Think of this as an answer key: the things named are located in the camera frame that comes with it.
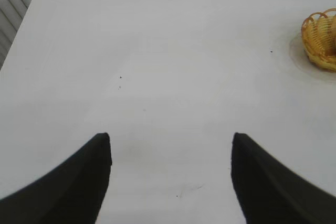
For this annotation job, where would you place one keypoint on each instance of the grey ribbed panel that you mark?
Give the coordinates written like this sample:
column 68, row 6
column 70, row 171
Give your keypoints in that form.
column 13, row 3

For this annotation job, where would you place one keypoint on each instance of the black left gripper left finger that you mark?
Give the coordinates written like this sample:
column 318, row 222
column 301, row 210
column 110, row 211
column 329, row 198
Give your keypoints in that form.
column 65, row 190

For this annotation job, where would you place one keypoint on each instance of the yellow woven wicker basket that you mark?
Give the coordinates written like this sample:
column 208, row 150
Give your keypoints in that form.
column 316, row 43

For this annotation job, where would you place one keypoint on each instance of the translucent round doily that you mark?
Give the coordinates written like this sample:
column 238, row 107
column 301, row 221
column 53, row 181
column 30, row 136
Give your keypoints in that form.
column 296, row 56

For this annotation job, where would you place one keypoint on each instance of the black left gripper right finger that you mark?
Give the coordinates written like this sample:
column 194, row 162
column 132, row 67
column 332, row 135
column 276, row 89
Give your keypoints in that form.
column 270, row 192

